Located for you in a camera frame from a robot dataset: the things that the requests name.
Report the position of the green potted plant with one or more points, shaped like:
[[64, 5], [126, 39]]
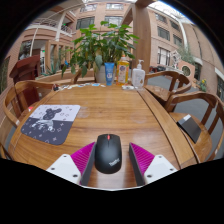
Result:
[[100, 46]]

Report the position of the white sculpture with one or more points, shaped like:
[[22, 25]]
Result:
[[175, 59]]

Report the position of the black notebook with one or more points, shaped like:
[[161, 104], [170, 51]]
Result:
[[189, 127]]

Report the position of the grey white printed mouse pad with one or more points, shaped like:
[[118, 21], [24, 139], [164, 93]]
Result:
[[50, 124]]

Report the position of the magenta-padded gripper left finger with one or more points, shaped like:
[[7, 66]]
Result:
[[82, 158]]

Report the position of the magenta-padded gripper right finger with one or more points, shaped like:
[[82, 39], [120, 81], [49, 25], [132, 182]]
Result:
[[143, 158]]

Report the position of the small white packet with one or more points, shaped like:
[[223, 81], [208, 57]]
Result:
[[128, 87]]

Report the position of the black computer mouse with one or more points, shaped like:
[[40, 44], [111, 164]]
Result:
[[108, 153]]

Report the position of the dark red wooden lectern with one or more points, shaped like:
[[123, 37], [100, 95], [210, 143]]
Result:
[[25, 68]]

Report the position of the scattered small cards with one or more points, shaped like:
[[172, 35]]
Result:
[[76, 86]]

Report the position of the wooden armchair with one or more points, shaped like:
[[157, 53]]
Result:
[[200, 146], [2, 151], [163, 91], [20, 90], [77, 76]]

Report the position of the yellow flowering plant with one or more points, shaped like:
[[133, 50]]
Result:
[[202, 84]]

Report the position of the blue tube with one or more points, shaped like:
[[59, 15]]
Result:
[[109, 74]]

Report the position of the white pump bottle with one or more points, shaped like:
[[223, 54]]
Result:
[[138, 77]]

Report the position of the yellow liquid bottle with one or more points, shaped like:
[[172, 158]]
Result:
[[122, 71]]

